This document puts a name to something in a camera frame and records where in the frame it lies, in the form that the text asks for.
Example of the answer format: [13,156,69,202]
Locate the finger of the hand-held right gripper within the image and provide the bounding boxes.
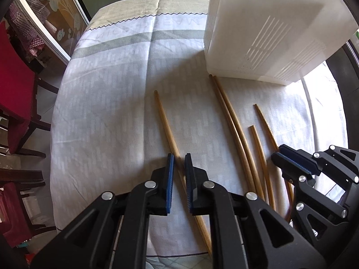
[271,151,349,242]
[278,144,359,184]

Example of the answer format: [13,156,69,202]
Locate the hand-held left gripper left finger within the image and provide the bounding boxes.
[29,153,176,269]

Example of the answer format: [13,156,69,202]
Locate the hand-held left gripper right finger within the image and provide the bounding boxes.
[184,153,327,269]

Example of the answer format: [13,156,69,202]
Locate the light bamboo chopstick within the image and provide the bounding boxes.
[154,90,212,255]
[250,125,275,206]
[209,74,260,201]
[214,76,267,201]

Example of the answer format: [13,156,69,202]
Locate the short reddish wooden chopstick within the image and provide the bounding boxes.
[253,104,295,222]

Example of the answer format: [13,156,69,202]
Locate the white plastic utensil holder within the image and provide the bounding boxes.
[204,0,358,86]

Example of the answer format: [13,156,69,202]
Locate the patterned white green tablecloth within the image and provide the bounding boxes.
[50,0,348,269]

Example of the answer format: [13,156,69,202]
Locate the red upholstered wooden chair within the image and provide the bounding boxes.
[0,169,57,248]
[0,21,59,157]

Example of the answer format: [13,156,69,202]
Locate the etched glass sliding door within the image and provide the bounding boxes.
[17,0,90,62]

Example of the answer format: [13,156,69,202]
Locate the checkered apron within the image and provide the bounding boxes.
[7,0,51,59]

